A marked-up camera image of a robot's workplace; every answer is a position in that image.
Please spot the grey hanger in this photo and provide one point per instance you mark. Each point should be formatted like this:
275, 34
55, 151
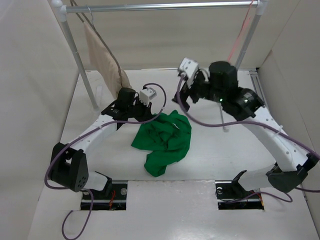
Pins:
82, 16

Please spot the silver clothes rack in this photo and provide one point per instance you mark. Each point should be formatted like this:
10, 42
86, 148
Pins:
160, 6

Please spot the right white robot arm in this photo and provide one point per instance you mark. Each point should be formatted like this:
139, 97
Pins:
272, 176

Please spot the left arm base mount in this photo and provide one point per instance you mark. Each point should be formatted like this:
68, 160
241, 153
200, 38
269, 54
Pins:
116, 200

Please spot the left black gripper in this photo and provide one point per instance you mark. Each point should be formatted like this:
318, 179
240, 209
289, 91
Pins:
146, 114

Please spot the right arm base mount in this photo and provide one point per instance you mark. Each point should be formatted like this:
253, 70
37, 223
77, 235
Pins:
231, 196

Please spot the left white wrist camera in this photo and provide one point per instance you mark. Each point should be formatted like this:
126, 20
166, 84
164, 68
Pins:
146, 95

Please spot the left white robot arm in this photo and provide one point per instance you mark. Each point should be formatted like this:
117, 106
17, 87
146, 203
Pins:
68, 165

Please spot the pink wire hanger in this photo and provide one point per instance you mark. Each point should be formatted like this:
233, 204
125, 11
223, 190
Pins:
244, 26

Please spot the green t shirt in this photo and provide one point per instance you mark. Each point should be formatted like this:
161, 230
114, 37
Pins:
168, 140

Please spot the beige cloth on hanger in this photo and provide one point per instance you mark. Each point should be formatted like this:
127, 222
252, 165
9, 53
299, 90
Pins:
101, 60

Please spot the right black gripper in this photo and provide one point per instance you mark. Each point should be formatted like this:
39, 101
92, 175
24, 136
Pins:
188, 88

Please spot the aluminium rail right side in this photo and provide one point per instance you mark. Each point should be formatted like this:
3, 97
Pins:
269, 134

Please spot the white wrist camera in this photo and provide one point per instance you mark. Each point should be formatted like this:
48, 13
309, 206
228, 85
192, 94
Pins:
146, 95
188, 68

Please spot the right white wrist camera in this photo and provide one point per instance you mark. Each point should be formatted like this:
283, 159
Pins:
188, 68

